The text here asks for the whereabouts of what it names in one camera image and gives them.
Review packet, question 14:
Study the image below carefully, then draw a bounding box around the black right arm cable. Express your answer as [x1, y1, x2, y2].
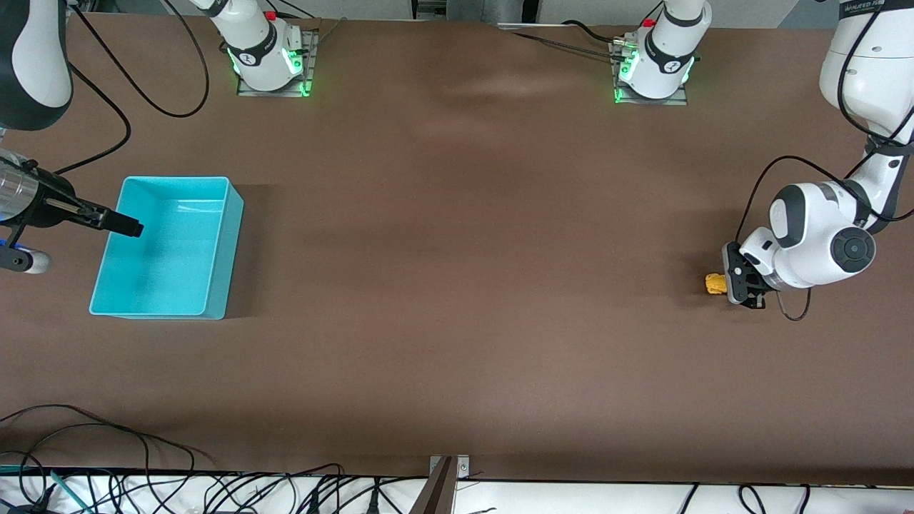
[68, 0, 210, 119]
[54, 63, 133, 176]

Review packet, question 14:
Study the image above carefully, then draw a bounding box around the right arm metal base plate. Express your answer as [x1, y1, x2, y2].
[237, 29, 318, 97]

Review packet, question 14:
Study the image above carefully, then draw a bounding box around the dark grey metal bar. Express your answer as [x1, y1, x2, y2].
[408, 457, 458, 514]

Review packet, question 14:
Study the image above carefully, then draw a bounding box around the silver table edge bracket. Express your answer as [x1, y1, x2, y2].
[429, 455, 471, 480]

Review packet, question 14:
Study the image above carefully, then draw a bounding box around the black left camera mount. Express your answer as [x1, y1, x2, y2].
[728, 250, 770, 309]

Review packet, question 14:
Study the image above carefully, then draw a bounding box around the turquoise plastic bin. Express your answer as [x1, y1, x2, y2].
[89, 176, 245, 320]

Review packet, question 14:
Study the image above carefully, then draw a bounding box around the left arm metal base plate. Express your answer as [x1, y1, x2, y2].
[611, 39, 690, 106]

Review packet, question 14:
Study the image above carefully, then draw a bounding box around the long black floor cable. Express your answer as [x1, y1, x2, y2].
[0, 423, 152, 475]
[0, 405, 215, 472]

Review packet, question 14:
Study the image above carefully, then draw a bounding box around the teal handled tool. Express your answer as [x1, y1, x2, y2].
[49, 470, 94, 514]

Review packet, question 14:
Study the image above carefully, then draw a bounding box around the person in grey trousers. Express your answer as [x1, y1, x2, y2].
[482, 0, 538, 24]

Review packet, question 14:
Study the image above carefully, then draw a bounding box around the grey braided cable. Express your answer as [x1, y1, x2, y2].
[511, 30, 622, 59]

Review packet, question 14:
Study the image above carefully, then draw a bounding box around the black base power cable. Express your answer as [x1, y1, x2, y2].
[563, 19, 616, 44]

